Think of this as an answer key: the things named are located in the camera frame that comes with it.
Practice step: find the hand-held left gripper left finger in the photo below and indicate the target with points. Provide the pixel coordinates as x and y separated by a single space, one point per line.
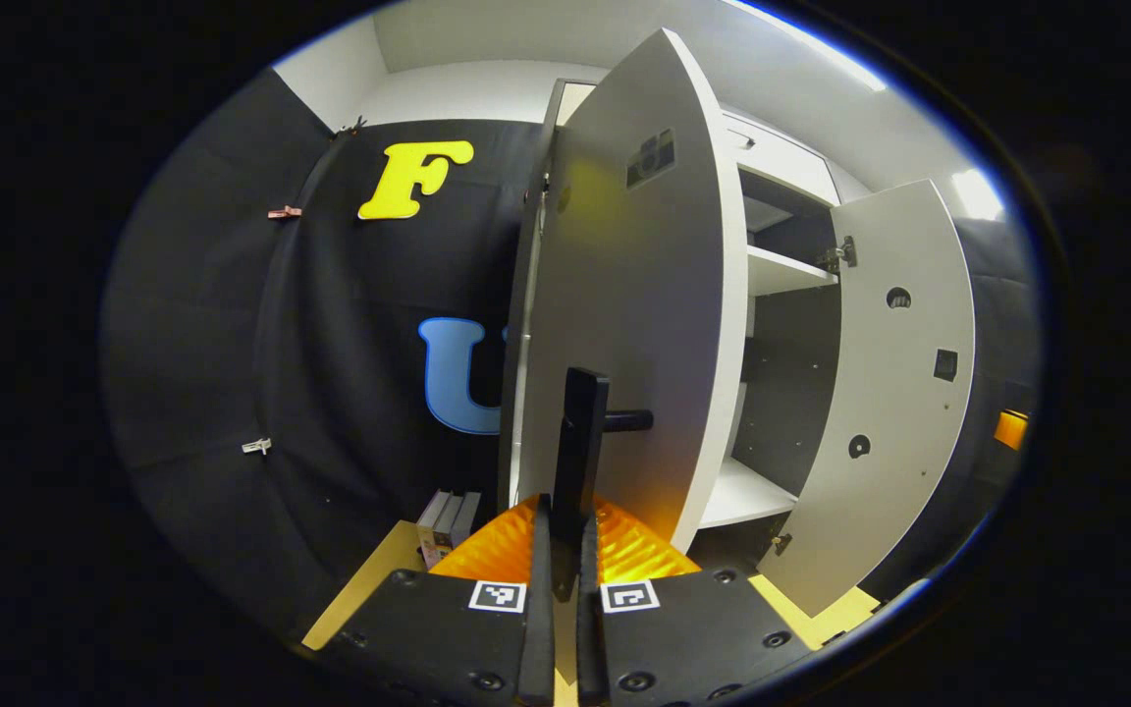
448 648

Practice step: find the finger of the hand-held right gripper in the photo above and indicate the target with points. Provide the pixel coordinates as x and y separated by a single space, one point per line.
1011 430

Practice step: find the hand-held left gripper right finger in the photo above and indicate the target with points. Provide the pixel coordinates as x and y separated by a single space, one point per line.
693 638

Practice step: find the beige cabinet door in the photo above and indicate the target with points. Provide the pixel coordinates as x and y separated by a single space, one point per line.
894 393
634 295

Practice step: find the beige double-door shoe cabinet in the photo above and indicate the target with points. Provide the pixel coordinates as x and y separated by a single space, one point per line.
772 270

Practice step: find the short ceiling light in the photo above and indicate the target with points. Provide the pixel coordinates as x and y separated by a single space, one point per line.
978 194

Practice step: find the white clip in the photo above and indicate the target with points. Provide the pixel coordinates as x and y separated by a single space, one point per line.
256 447

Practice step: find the long ceiling light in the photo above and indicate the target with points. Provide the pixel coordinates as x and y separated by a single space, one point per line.
821 49

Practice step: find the red clip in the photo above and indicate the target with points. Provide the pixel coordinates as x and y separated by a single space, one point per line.
284 212

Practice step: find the black clip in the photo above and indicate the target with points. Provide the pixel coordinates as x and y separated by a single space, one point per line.
350 127

